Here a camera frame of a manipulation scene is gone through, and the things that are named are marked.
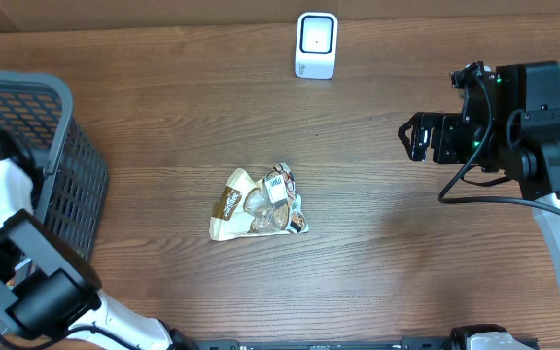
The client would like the white barcode scanner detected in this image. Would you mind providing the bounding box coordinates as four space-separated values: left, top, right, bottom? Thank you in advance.
295 12 338 80

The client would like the brown cookie snack bag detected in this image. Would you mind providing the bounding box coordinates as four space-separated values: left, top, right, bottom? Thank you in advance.
209 163 309 241

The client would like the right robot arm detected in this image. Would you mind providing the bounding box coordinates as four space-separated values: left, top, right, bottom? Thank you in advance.
398 61 560 291

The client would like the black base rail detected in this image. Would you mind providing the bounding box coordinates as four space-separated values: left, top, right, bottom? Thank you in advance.
192 336 462 350

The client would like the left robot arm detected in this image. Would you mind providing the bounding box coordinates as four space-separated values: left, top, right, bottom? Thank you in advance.
0 129 194 349

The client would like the grey plastic mesh basket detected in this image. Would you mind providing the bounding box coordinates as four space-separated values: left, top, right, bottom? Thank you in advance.
0 69 110 350

